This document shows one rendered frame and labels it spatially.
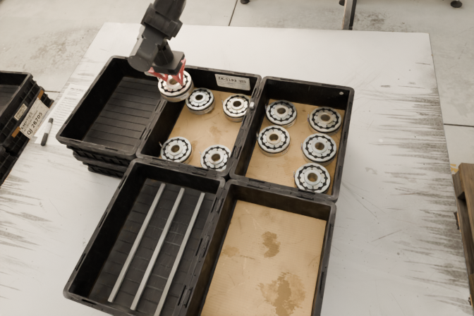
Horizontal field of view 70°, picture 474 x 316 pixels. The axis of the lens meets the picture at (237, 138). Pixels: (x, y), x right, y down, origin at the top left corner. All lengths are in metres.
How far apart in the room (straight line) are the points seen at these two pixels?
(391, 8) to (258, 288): 2.55
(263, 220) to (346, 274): 0.29
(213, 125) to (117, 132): 0.35
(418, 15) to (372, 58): 1.53
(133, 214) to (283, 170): 0.47
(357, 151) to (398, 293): 0.46
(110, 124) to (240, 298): 0.76
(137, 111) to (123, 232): 0.46
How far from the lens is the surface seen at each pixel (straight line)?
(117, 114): 1.34
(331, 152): 1.07
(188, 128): 1.19
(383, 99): 1.44
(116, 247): 1.08
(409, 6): 3.15
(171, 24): 0.84
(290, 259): 0.96
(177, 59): 0.96
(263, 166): 1.07
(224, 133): 1.15
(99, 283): 1.07
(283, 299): 0.94
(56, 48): 3.36
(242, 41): 1.66
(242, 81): 1.20
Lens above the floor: 1.76
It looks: 55 degrees down
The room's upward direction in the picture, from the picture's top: 12 degrees counter-clockwise
